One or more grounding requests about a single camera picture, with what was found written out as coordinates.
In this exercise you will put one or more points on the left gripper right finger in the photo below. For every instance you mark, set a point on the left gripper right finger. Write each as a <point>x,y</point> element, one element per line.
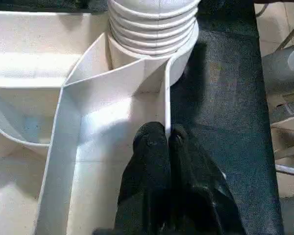
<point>198,196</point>

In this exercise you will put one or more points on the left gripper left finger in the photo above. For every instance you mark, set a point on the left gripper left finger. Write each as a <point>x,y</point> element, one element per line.
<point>147,186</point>

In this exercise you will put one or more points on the white plastic children's table top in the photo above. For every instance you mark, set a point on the white plastic children's table top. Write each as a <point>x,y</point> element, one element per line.
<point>108,98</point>

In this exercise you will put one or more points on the white plastic table leg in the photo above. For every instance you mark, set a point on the white plastic table leg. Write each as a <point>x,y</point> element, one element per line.
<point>154,24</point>

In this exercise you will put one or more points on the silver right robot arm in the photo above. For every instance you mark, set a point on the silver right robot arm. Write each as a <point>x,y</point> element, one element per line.
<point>286,73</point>

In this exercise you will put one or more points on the black work mat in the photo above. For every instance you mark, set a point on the black work mat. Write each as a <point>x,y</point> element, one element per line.
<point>220,122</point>

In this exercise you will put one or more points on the grey metal stand frame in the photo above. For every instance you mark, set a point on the grey metal stand frame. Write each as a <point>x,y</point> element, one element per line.
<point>289,170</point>

